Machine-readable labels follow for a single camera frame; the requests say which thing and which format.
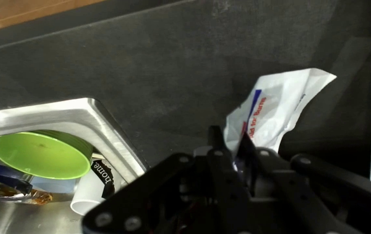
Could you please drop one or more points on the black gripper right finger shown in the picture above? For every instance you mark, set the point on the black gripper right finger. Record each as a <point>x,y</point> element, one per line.
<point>279,190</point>

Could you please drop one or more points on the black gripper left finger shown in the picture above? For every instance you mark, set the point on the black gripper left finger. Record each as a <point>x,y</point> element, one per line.
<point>218,173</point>

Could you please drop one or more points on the white and blue packet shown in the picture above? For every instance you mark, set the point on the white and blue packet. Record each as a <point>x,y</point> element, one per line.
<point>279,104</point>

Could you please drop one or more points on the white mug with black tag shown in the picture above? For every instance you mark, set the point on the white mug with black tag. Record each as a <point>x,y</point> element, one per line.
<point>88,190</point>

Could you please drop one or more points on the stainless steel sink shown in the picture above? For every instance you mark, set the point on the stainless steel sink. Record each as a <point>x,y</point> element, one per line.
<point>62,112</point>

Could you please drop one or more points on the green plastic bowl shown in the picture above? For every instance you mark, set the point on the green plastic bowl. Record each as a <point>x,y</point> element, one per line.
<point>41,156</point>

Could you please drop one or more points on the yellow brown sink clutter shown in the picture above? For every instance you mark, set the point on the yellow brown sink clutter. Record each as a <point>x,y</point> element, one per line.
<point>36,196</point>

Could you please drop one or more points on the wooden lower cabinet door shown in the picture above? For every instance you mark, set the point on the wooden lower cabinet door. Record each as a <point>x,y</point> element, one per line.
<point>19,13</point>

